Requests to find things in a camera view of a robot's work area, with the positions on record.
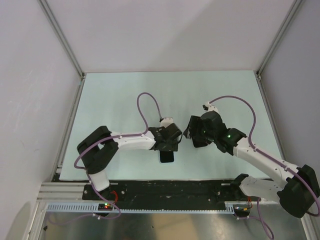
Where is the aluminium frame post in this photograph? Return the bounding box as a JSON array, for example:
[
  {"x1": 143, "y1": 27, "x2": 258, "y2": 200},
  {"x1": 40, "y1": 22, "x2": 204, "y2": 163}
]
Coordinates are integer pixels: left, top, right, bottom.
[
  {"x1": 37, "y1": 0, "x2": 86, "y2": 78},
  {"x1": 256, "y1": 0, "x2": 305, "y2": 81}
]

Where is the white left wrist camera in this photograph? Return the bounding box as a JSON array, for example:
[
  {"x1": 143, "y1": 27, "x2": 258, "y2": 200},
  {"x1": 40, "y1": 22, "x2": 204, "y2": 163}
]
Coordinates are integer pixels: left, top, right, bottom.
[{"x1": 160, "y1": 117, "x2": 174, "y2": 128}]

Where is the left aluminium frame post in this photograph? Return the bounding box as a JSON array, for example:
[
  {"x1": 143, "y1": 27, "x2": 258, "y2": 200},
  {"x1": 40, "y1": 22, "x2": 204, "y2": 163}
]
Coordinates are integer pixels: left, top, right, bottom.
[{"x1": 37, "y1": 0, "x2": 86, "y2": 78}]

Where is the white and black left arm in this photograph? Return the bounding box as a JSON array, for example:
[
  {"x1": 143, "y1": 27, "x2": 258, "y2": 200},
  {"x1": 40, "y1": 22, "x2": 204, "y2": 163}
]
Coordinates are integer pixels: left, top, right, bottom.
[{"x1": 76, "y1": 122, "x2": 183, "y2": 200}]

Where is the aluminium front frame rail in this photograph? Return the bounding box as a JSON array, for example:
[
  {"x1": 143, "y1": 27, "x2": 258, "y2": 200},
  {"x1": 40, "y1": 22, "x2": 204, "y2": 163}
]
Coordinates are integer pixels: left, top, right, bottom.
[{"x1": 37, "y1": 182, "x2": 86, "y2": 202}]

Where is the grey slotted cable duct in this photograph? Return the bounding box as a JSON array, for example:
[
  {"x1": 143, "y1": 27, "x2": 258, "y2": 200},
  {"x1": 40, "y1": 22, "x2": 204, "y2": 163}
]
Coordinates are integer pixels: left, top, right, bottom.
[{"x1": 46, "y1": 202, "x2": 235, "y2": 214}]

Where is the right circuit board with wires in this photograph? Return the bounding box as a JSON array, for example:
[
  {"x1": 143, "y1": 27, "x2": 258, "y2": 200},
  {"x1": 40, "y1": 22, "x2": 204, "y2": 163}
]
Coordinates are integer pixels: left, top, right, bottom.
[{"x1": 233, "y1": 204, "x2": 253, "y2": 219}]

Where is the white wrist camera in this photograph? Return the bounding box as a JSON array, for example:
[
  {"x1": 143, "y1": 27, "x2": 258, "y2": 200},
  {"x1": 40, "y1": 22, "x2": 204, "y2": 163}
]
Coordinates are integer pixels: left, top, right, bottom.
[
  {"x1": 160, "y1": 117, "x2": 174, "y2": 128},
  {"x1": 202, "y1": 101, "x2": 219, "y2": 113}
]

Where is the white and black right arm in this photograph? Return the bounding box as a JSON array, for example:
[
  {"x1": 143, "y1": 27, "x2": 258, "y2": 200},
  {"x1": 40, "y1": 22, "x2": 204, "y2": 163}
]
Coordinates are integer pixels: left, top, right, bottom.
[{"x1": 183, "y1": 111, "x2": 320, "y2": 218}]

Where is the left circuit board with leds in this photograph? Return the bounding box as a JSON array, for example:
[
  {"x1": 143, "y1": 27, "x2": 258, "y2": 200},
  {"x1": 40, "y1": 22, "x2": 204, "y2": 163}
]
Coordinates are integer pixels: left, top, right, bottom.
[{"x1": 98, "y1": 203, "x2": 113, "y2": 211}]

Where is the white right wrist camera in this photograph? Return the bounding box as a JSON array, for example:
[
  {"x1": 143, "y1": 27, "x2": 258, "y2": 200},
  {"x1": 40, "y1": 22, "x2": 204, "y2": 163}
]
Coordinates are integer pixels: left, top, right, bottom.
[{"x1": 202, "y1": 101, "x2": 219, "y2": 113}]

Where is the right aluminium frame post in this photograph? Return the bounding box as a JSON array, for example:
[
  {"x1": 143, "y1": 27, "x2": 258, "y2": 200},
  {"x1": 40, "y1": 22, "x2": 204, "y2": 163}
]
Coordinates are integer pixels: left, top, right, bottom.
[{"x1": 256, "y1": 0, "x2": 305, "y2": 81}]

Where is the pink-edged black phone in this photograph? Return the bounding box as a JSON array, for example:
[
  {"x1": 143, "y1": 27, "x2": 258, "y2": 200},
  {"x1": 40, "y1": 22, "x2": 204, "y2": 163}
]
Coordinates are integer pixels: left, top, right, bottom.
[{"x1": 191, "y1": 137, "x2": 211, "y2": 148}]

